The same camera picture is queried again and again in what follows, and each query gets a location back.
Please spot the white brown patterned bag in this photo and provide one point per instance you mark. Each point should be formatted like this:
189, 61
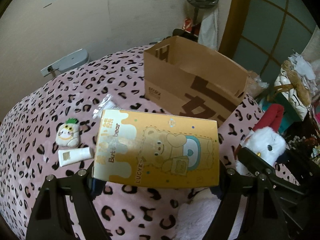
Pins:
287, 90

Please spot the pale fluffy cloth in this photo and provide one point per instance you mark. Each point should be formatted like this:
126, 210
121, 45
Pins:
197, 215

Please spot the white plush toy red hat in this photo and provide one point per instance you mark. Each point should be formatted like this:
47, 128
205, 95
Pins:
270, 140

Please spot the brown cardboard box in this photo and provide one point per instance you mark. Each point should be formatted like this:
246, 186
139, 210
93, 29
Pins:
170, 80

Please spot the red box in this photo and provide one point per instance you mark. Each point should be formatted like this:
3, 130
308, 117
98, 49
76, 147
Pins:
187, 25

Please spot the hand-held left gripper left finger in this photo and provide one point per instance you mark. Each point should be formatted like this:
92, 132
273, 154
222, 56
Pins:
96, 187

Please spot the clear zip bag white contents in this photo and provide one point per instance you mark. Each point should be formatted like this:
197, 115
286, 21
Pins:
103, 107

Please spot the wooden framed sliding door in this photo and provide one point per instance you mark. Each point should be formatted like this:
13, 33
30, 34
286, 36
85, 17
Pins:
275, 30

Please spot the brown wrapped package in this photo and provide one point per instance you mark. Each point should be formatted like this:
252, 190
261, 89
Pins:
257, 85

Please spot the yellow bear print box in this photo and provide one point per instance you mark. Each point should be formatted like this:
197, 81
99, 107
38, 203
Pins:
155, 150

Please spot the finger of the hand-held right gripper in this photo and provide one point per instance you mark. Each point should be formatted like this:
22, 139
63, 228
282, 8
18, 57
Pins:
252, 160
282, 158

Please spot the pink leopard print blanket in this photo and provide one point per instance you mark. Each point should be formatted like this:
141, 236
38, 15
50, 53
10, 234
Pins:
50, 92

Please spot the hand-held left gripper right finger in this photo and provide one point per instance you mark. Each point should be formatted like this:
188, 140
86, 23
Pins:
216, 190

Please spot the white cosmetic tube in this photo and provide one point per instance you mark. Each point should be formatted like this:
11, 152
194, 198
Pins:
75, 156

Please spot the dried flower bunch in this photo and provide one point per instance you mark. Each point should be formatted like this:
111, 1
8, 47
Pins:
305, 142

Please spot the white hanging towel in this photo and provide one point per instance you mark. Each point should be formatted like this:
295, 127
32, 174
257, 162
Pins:
208, 32

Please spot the teal shopping bag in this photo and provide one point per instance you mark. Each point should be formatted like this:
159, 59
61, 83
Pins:
290, 120

